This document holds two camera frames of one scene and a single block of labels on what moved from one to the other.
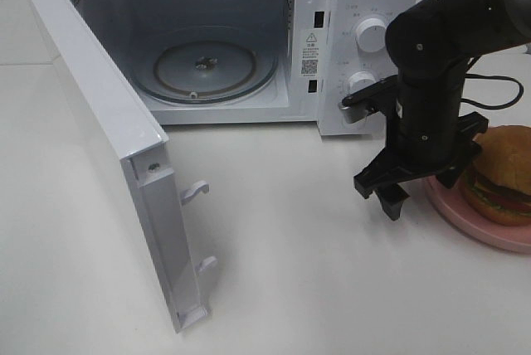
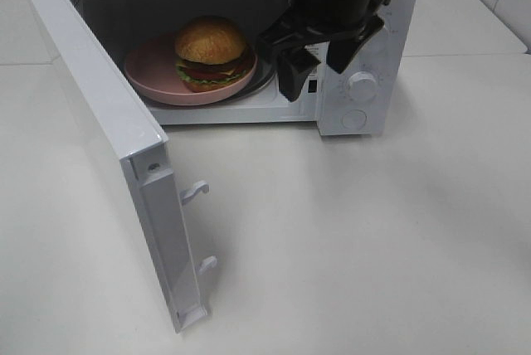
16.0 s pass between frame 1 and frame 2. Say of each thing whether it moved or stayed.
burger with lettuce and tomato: moved
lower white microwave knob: stayed
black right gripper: moved
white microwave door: stayed
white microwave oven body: stayed
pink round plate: moved
